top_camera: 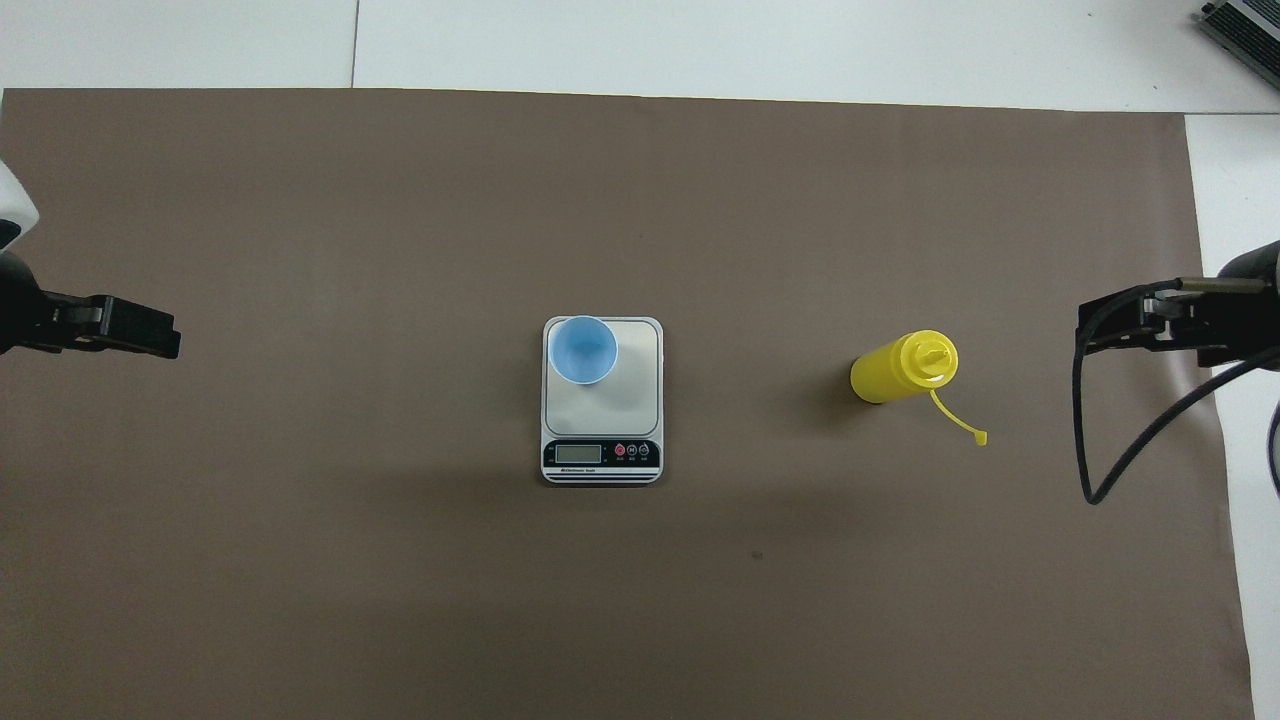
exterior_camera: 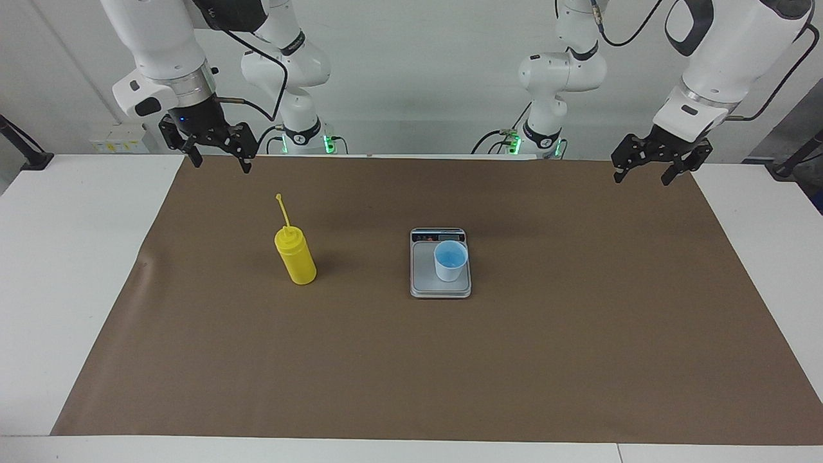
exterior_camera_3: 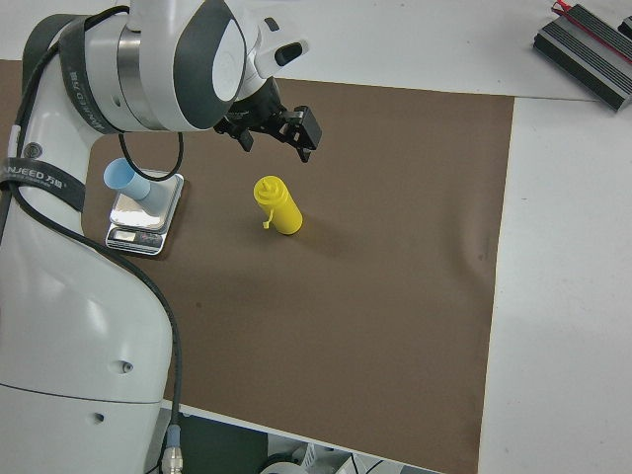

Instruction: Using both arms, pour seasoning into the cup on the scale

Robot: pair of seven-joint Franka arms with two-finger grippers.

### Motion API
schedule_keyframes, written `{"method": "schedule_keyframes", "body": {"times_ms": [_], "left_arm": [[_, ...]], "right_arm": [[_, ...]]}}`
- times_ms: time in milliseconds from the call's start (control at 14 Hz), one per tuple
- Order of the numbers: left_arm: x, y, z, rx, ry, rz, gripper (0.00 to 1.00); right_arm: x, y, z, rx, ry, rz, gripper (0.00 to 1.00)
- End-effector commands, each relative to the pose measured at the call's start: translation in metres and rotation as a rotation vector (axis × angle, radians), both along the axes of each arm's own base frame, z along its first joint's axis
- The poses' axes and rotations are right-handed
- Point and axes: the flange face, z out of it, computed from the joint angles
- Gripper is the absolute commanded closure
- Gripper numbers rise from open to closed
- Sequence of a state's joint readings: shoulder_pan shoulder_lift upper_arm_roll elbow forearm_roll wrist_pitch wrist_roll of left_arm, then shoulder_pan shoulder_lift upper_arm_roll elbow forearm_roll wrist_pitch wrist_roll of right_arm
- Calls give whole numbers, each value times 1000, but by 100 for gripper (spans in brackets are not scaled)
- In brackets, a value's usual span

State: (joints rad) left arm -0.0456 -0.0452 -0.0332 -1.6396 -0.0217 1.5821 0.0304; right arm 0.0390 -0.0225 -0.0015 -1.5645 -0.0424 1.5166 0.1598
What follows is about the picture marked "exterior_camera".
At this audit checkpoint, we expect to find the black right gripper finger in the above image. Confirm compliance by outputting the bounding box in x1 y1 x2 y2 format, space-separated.
159 117 201 168
226 122 258 174

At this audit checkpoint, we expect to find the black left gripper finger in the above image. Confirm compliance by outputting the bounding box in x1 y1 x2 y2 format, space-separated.
611 134 653 184
662 143 713 187

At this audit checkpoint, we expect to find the yellow squeeze bottle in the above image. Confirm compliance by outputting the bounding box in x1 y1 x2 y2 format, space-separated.
274 193 318 286

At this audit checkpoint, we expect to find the light blue plastic cup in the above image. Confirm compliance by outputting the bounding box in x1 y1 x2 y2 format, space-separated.
434 241 468 282

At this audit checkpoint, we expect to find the silver digital kitchen scale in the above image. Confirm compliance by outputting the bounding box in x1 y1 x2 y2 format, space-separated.
410 227 472 299

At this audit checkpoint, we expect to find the brown paper table mat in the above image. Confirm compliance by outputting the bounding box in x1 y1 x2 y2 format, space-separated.
50 154 823 446

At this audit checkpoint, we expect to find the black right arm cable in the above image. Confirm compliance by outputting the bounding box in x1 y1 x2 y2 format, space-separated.
193 0 289 123

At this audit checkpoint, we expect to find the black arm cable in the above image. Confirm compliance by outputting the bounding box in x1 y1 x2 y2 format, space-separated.
592 0 823 123
193 0 289 123

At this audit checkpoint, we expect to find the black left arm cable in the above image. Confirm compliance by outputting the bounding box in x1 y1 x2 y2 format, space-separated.
592 0 823 123

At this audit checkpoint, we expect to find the white wall outlet strip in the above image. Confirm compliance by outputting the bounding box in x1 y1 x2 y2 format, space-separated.
89 123 161 154

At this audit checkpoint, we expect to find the black table clamp mount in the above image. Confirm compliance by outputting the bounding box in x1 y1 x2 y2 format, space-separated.
765 129 823 179
0 114 54 171

